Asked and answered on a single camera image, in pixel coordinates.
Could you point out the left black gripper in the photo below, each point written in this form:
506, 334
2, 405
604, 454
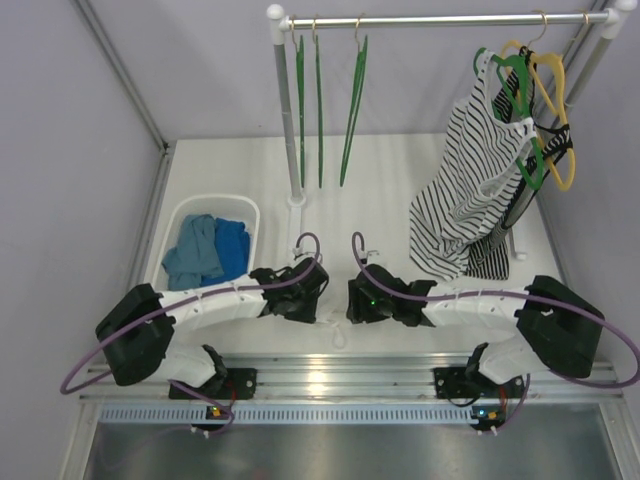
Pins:
310, 288

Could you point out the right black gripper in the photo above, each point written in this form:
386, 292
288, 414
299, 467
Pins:
358, 311

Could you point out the white tank top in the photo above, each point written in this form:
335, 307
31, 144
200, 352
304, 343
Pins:
329, 320

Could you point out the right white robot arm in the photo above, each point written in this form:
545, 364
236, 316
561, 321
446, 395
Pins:
544, 325

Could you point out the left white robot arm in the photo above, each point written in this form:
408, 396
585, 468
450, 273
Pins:
143, 335

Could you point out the striped tank top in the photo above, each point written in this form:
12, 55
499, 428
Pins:
449, 215

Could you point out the green hanger with striped top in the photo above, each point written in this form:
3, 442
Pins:
500, 135

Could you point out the dark blue garment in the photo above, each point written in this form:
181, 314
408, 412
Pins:
232, 244

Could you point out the white plastic laundry basket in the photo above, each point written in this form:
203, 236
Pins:
229, 207

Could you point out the light blue garment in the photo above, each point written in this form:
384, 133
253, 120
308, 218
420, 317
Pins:
194, 254

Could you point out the dark striped garment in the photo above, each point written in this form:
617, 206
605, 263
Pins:
489, 257

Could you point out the white clothes rack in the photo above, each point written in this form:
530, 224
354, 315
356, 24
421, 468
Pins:
416, 68

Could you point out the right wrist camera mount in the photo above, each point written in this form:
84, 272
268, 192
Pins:
371, 257

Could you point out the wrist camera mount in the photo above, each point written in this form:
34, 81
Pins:
299, 254
371, 257

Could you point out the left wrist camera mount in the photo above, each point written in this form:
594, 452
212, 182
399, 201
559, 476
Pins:
299, 254

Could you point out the aluminium mounting rail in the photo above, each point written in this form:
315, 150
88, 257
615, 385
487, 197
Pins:
340, 390

